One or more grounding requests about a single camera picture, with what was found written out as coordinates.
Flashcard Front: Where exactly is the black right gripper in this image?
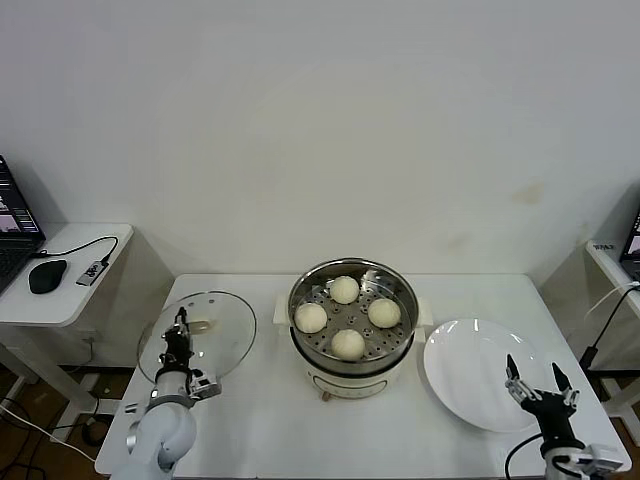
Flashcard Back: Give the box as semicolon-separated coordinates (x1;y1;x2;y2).
503;353;584;449

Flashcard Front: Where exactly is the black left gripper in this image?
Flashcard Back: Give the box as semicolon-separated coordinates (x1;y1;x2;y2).
158;306;195;374

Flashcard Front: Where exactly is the glass lid with beige handle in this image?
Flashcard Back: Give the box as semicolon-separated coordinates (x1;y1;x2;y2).
137;291;258;383

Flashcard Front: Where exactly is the white steamed baozi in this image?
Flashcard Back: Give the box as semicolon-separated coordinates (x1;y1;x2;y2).
328;275;360;305
330;328;366;362
367;298;403;329
293;302;329;334

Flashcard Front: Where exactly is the stainless steel steamer pot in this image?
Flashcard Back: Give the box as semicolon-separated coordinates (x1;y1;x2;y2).
273;257;434;375

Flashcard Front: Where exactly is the white round plate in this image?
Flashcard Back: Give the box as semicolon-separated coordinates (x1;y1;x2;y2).
422;318;552;434

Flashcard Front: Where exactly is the grey USB hub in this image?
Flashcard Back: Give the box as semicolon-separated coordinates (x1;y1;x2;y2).
74;259;110;288

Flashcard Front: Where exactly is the white side table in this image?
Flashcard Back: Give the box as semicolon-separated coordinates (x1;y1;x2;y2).
0;222;176;431

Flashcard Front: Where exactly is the black computer mouse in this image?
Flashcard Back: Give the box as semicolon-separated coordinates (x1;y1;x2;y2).
27;259;68;295

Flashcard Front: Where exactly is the cream electric cooker base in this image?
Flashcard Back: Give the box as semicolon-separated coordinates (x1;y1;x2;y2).
289;329;416;403

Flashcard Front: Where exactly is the black cable with adapter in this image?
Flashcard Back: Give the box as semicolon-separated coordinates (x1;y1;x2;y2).
579;287;640;371

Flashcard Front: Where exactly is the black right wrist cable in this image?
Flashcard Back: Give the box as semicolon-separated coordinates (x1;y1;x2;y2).
504;432;546;480

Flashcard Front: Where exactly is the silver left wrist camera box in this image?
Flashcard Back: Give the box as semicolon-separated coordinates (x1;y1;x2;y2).
188;372;223;401

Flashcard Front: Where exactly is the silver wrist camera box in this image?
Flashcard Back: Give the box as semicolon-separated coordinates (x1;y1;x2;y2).
564;442;632;474
188;372;223;401

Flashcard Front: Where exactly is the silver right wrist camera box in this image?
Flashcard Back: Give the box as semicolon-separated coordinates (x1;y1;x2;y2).
564;442;632;474

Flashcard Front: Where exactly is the white thin cable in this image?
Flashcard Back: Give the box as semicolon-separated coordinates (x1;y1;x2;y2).
585;280;640;317

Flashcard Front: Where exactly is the white floor cable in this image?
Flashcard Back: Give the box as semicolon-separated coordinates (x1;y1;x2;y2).
0;401;101;465

